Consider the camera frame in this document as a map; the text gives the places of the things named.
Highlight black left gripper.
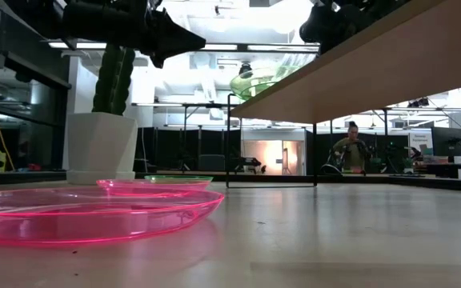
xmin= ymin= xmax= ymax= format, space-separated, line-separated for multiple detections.
xmin=102 ymin=0 xmax=207 ymax=70

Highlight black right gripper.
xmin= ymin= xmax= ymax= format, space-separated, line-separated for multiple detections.
xmin=299 ymin=0 xmax=370 ymax=56

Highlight wooden shelf black metal legs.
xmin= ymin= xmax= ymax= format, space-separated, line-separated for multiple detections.
xmin=225 ymin=0 xmax=461 ymax=189

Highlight pink transparent plastic plate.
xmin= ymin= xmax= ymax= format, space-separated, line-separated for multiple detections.
xmin=96 ymin=178 xmax=212 ymax=198
xmin=0 ymin=186 xmax=226 ymax=246

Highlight green cactus plant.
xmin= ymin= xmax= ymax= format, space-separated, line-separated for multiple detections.
xmin=92 ymin=42 xmax=137 ymax=117

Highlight person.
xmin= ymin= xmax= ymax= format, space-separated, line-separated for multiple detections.
xmin=332 ymin=121 xmax=371 ymax=175

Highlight white faceted plant pot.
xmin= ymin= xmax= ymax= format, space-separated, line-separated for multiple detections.
xmin=65 ymin=111 xmax=138 ymax=186

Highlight grey background chair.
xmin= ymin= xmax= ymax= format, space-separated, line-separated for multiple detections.
xmin=198 ymin=154 xmax=226 ymax=172

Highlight white printed sign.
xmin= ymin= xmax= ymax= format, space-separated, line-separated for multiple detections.
xmin=409 ymin=131 xmax=434 ymax=156

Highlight black computer monitor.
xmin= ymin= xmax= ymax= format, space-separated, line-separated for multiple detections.
xmin=431 ymin=126 xmax=461 ymax=158

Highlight black ceiling camera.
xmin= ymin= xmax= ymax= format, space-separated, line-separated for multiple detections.
xmin=238 ymin=62 xmax=254 ymax=80

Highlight black background workstation frame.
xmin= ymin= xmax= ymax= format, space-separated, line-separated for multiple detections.
xmin=132 ymin=102 xmax=255 ymax=173

